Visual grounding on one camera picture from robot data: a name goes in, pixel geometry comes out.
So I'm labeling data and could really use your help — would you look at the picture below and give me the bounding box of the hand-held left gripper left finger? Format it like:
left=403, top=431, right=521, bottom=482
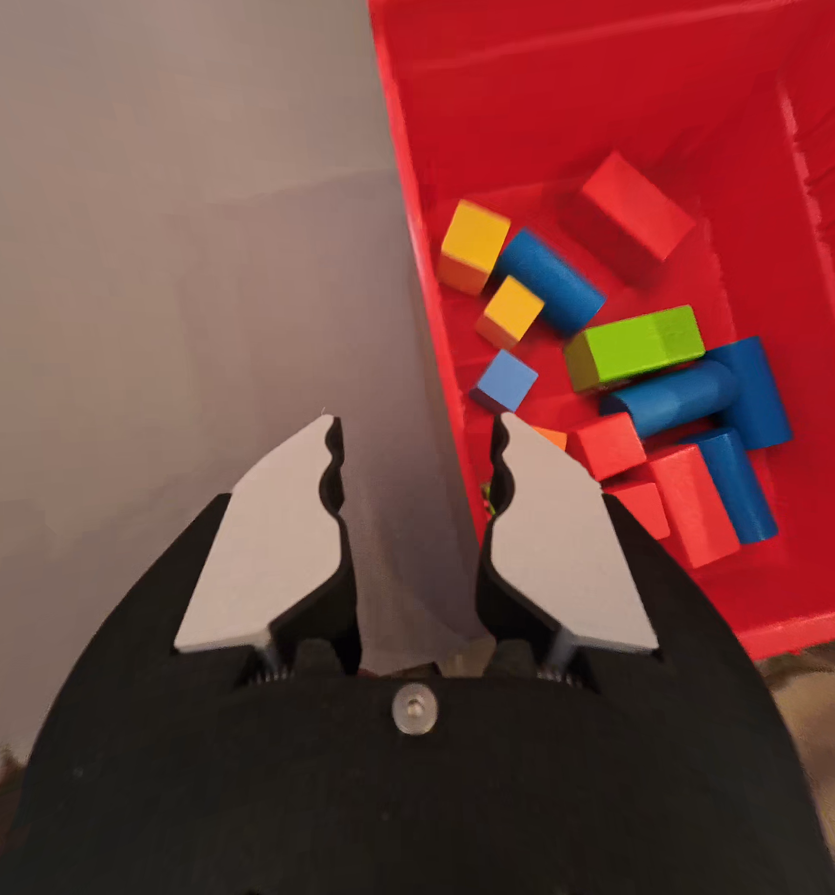
left=173, top=414, right=361, bottom=676

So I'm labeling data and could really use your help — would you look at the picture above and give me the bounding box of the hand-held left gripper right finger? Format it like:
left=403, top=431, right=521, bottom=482
left=475, top=412, right=660, bottom=674

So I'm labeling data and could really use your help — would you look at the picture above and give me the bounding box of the red plastic bin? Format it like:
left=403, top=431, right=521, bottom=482
left=366, top=0, right=835, bottom=662

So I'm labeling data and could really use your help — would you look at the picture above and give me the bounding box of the small red wooden block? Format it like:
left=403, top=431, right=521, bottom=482
left=602, top=481, right=672, bottom=541

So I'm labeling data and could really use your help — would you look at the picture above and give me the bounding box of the red wooden cube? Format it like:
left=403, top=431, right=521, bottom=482
left=567, top=411, right=649, bottom=482

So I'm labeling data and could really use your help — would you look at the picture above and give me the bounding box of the red rectangular wooden block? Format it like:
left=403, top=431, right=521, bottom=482
left=644, top=443, right=743, bottom=569

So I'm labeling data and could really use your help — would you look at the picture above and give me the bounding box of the light blue wooden cube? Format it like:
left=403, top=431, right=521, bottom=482
left=468, top=348, right=540, bottom=415

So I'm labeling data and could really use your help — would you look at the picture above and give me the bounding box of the blue wooden cylinder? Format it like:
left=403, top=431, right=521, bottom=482
left=704, top=336, right=794, bottom=450
left=494, top=228, right=607, bottom=337
left=676, top=427, right=780, bottom=545
left=598, top=359, right=738, bottom=441

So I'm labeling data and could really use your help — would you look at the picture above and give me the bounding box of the green rectangular wooden block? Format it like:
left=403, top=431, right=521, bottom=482
left=563, top=304, right=707, bottom=395

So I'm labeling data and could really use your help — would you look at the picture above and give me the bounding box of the small yellow wooden cube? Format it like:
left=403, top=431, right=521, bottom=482
left=474, top=275, right=546, bottom=351

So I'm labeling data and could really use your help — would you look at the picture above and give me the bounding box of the beige cloth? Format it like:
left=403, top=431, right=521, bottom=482
left=759, top=635, right=835, bottom=895

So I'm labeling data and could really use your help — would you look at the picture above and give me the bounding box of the large yellow wooden cube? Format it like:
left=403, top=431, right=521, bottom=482
left=436, top=199, right=512, bottom=296

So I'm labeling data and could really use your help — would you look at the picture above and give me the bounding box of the large red wooden block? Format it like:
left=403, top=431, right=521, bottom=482
left=556, top=150, right=698, bottom=288

